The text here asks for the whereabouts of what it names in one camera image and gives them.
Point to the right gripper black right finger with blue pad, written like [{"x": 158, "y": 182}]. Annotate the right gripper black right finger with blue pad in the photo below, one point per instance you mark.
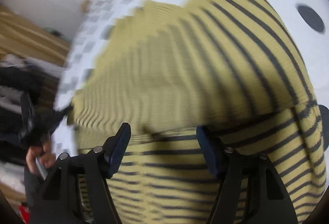
[{"x": 250, "y": 189}]

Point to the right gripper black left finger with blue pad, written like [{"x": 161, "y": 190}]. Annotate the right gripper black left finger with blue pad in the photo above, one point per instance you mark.
[{"x": 60, "y": 197}]

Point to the person's left hand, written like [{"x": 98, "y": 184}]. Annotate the person's left hand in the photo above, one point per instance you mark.
[{"x": 43, "y": 154}]

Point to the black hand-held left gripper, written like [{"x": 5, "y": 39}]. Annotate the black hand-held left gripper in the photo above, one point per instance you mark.
[{"x": 37, "y": 127}]

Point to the pile of folded clothes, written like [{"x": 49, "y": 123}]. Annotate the pile of folded clothes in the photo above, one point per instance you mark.
[{"x": 28, "y": 88}]

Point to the yellow grey striped knit sweater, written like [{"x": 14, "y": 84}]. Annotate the yellow grey striped knit sweater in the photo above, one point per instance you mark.
[{"x": 165, "y": 180}]

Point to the golden satin curtain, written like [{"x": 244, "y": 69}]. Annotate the golden satin curtain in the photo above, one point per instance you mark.
[{"x": 24, "y": 39}]

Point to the round wicker ball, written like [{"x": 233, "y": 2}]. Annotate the round wicker ball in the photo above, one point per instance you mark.
[{"x": 85, "y": 6}]

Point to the white grey-spotted bed cover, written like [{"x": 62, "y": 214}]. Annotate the white grey-spotted bed cover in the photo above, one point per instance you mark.
[{"x": 255, "y": 68}]

